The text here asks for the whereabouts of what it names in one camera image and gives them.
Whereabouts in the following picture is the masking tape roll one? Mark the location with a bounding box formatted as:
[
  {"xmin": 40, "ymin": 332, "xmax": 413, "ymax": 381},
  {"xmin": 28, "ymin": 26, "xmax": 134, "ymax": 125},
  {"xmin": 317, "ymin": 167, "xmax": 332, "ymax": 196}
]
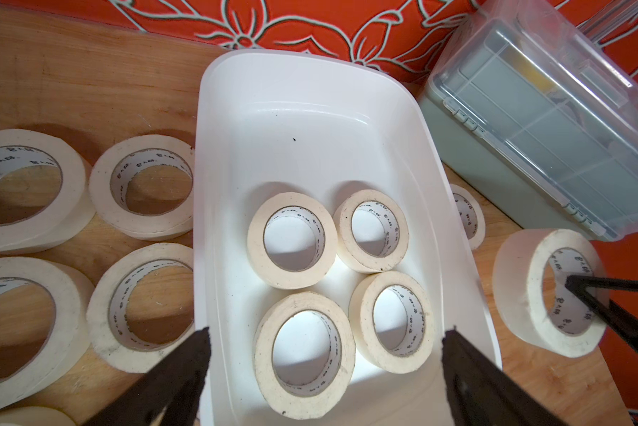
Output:
[{"xmin": 88, "ymin": 134, "xmax": 195, "ymax": 241}]

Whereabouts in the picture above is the masking tape roll three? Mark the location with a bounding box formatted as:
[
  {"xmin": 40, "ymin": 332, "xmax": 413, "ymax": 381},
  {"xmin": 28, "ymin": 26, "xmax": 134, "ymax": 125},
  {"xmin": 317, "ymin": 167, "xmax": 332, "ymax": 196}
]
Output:
[{"xmin": 0, "ymin": 257, "xmax": 95, "ymax": 409}]

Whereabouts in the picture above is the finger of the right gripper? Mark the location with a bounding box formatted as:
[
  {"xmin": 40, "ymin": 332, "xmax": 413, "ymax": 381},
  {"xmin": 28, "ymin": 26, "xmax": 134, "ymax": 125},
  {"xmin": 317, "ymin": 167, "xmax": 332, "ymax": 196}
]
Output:
[{"xmin": 565, "ymin": 275, "xmax": 638, "ymax": 354}]

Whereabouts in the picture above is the masking tape roll four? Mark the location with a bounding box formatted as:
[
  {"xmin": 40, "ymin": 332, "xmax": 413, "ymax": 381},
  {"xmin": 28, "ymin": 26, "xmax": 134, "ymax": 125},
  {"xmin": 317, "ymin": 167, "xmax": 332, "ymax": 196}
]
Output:
[{"xmin": 0, "ymin": 129, "xmax": 95, "ymax": 255}]

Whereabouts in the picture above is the masking tape roll six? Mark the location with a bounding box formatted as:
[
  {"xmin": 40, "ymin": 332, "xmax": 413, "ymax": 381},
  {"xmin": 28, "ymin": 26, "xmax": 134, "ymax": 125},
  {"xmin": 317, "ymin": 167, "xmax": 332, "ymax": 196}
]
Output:
[{"xmin": 253, "ymin": 291, "xmax": 356, "ymax": 421}]

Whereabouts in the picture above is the grey lidded plastic box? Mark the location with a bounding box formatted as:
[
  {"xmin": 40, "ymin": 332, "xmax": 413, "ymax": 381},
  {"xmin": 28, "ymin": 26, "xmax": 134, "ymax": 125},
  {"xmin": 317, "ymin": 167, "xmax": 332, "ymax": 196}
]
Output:
[{"xmin": 418, "ymin": 1, "xmax": 638, "ymax": 241}]

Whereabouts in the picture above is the masking tape roll seven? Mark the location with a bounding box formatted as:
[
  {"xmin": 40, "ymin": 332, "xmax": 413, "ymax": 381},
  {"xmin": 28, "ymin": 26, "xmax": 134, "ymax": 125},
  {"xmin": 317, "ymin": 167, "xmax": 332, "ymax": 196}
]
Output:
[{"xmin": 492, "ymin": 229, "xmax": 607, "ymax": 358}]

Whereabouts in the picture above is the masking tape roll eight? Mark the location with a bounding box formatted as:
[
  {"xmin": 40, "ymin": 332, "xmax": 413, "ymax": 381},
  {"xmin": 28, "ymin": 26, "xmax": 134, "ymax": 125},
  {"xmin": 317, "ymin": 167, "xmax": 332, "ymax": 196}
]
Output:
[{"xmin": 450, "ymin": 185, "xmax": 486, "ymax": 251}]

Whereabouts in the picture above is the masking tape roll five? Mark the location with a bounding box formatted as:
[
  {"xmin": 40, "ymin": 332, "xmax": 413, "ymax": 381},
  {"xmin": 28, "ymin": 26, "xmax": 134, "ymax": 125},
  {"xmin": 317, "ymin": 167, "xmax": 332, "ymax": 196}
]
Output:
[{"xmin": 87, "ymin": 242, "xmax": 195, "ymax": 374}]

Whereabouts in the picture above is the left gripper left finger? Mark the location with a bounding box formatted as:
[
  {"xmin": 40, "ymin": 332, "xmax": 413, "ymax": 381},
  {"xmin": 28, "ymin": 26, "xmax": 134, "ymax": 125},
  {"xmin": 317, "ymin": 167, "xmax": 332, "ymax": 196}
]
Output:
[{"xmin": 86, "ymin": 328, "xmax": 212, "ymax": 425}]

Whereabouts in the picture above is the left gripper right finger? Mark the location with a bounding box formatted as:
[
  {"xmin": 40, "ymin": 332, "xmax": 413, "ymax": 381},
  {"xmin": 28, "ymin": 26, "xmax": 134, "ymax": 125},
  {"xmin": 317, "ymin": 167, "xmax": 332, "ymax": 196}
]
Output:
[{"xmin": 441, "ymin": 329, "xmax": 564, "ymax": 425}]

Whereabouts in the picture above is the masking tape roll nine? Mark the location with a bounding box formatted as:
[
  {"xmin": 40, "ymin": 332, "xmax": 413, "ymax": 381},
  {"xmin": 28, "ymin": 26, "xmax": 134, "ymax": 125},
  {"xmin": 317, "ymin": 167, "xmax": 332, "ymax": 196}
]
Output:
[{"xmin": 333, "ymin": 189, "xmax": 411, "ymax": 273}]

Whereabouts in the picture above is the masking tape roll two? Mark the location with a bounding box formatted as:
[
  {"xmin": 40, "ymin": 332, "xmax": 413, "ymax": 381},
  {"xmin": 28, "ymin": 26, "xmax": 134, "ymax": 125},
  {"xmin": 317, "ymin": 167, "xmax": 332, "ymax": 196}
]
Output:
[{"xmin": 247, "ymin": 192, "xmax": 338, "ymax": 290}]

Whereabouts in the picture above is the masking tape roll twelve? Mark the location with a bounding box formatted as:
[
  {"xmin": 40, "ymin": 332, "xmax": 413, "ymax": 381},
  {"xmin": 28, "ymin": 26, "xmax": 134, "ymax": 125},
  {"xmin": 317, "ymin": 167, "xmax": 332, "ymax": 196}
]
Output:
[{"xmin": 0, "ymin": 406, "xmax": 76, "ymax": 426}]

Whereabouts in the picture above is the white plastic storage tray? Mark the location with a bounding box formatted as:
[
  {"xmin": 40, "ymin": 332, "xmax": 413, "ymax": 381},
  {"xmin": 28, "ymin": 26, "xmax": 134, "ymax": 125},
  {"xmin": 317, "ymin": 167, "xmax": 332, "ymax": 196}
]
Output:
[{"xmin": 193, "ymin": 50, "xmax": 501, "ymax": 425}]

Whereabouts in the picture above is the masking tape roll eleven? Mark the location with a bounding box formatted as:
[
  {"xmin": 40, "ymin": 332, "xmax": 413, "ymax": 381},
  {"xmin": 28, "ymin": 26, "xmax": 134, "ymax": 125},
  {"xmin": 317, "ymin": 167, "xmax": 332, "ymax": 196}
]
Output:
[{"xmin": 348, "ymin": 271, "xmax": 436, "ymax": 375}]

